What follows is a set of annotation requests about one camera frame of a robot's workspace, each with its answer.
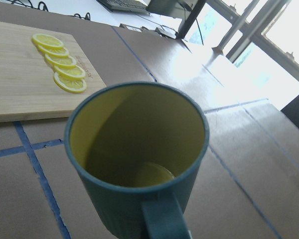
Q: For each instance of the teal mug yellow inside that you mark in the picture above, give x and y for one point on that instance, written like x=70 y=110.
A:
x=137 y=148

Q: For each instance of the black keyboard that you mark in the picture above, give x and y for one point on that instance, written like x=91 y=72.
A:
x=124 y=5

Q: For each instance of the bamboo cutting board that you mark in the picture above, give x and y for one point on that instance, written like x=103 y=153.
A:
x=27 y=87

